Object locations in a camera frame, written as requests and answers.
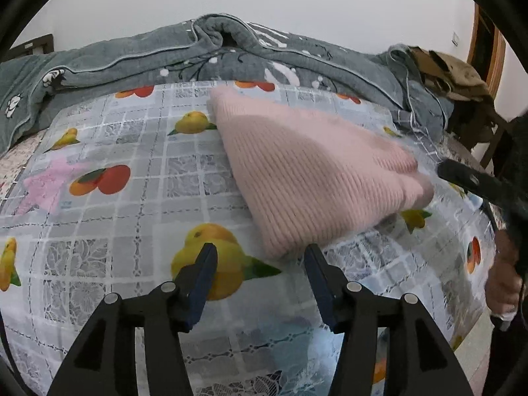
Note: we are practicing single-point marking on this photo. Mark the dark wooden headboard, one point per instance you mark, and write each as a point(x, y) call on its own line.
point(35, 45)

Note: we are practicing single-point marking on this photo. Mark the wooden chair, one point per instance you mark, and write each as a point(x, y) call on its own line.
point(478, 132)

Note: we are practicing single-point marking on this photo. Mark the person's right hand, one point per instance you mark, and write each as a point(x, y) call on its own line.
point(501, 276)

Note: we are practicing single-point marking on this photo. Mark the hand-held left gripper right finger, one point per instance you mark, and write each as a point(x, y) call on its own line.
point(319, 284)

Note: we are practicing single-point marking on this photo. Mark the wooden door frame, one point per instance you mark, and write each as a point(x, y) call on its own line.
point(491, 49)

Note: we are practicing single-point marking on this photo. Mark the grey printed blanket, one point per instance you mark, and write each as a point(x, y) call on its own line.
point(136, 57)

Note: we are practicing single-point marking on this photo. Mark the brown garment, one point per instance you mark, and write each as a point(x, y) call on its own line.
point(453, 74)

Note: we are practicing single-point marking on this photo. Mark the pink fuzzy cloth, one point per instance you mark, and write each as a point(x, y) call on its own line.
point(47, 185)

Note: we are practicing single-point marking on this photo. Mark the fruit-printed plastic table cover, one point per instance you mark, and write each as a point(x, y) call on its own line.
point(136, 222)

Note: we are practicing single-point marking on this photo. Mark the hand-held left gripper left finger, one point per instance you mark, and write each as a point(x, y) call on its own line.
point(202, 280)

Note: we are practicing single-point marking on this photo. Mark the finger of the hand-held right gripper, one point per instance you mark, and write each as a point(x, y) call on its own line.
point(456, 173)

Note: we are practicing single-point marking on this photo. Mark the pink knitted sweater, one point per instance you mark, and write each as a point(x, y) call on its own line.
point(297, 165)

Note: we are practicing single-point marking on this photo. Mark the beige floral bed sheet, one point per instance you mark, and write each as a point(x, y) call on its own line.
point(16, 156)

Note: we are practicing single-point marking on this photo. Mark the white wall switch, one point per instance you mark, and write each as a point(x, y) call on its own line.
point(455, 39)

